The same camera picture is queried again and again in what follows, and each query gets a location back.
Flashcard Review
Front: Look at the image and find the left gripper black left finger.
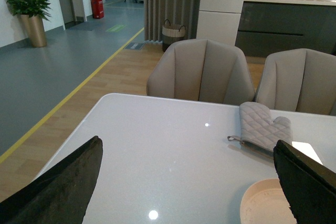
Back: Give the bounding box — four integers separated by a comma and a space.
1, 136, 103, 223

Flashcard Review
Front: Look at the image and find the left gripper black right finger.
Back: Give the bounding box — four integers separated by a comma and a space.
274, 140, 335, 223

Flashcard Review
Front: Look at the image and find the round beige plate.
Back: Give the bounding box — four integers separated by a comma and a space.
240, 178, 297, 223

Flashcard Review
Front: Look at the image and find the grey quilted oven mitt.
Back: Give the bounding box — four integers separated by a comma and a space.
227, 102, 292, 158

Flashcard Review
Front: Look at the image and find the beige chair on right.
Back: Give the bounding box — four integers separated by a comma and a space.
254, 48, 335, 116

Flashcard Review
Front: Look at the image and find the beige chair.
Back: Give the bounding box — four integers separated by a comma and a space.
146, 39, 255, 105
254, 48, 335, 116

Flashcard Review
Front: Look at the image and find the beige chair on left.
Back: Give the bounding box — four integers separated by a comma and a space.
146, 39, 255, 105

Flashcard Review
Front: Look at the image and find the dark grey counter cabinet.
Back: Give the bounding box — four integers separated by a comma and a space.
235, 0, 335, 57

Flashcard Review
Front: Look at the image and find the gold plant pot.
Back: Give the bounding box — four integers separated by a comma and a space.
20, 15, 47, 48

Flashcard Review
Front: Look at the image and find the green potted plant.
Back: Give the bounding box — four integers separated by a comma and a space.
5, 0, 51, 21

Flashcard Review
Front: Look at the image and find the red cabinet box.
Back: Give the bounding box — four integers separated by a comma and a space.
91, 0, 104, 19

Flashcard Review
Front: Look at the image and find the white block pillar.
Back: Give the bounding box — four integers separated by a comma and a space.
196, 0, 244, 46

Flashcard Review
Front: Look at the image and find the grey pleated curtain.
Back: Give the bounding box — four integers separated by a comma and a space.
144, 0, 200, 41

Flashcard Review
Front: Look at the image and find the woven basket with handles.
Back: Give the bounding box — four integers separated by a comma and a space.
162, 19, 186, 52

